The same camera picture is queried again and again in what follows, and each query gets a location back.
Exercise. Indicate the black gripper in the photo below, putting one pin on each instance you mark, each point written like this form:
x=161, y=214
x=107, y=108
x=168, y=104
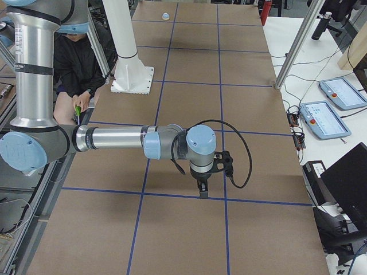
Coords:
x=200, y=175

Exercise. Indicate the light blue call bell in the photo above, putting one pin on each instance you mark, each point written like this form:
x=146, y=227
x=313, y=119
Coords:
x=165, y=16

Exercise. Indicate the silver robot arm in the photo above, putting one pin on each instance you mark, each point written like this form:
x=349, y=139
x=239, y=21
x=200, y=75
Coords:
x=35, y=139

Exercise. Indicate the black box device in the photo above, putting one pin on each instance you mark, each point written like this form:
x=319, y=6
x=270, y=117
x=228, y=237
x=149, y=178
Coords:
x=312, y=171

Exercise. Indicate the small electronics board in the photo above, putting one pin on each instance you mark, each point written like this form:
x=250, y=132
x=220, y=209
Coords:
x=293, y=119

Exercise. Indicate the near blue teach pendant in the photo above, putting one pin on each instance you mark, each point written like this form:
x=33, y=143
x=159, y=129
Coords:
x=323, y=121

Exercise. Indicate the blue teach pendant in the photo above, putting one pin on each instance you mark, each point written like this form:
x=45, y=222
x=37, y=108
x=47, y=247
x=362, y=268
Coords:
x=342, y=93
x=323, y=121

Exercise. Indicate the seated person in black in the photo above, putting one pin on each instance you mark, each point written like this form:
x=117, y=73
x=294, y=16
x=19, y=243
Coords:
x=76, y=69

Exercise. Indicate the far blue teach pendant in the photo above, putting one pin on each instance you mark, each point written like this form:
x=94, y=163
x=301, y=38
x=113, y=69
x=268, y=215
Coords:
x=342, y=93

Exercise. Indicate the red cylinder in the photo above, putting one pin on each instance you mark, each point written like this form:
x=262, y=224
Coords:
x=265, y=11

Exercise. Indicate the black bottle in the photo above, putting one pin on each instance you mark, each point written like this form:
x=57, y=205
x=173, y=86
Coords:
x=322, y=25

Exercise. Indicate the white pedestal column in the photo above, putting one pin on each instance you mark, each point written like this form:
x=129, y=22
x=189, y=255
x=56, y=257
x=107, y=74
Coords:
x=130, y=76

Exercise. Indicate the green handled stick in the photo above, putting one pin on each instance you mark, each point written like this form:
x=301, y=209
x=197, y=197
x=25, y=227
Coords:
x=78, y=114

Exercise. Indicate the aluminium frame post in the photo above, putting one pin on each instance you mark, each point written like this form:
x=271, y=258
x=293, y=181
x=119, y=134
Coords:
x=298, y=42

